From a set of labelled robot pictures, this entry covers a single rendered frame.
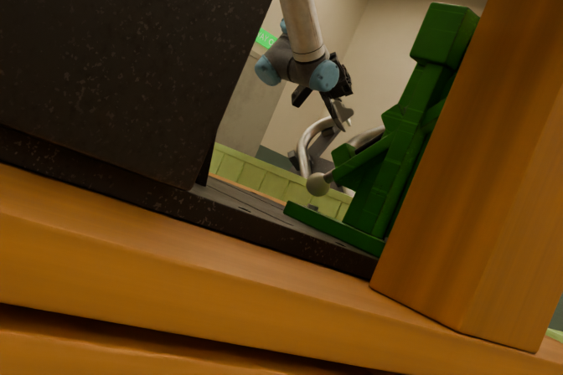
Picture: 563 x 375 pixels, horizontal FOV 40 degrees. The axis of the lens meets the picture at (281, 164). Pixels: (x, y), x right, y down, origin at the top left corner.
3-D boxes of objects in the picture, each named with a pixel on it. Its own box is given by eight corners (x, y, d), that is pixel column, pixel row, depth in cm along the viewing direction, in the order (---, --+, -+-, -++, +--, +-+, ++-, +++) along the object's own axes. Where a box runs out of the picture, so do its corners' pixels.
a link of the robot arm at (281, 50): (276, 72, 181) (305, 41, 184) (246, 62, 189) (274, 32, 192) (290, 95, 186) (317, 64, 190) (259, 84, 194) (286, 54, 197)
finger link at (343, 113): (359, 128, 204) (347, 96, 202) (339, 136, 206) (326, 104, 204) (361, 125, 207) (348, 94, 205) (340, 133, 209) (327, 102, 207)
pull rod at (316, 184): (297, 188, 88) (317, 142, 89) (312, 195, 90) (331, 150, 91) (331, 202, 85) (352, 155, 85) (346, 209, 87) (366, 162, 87)
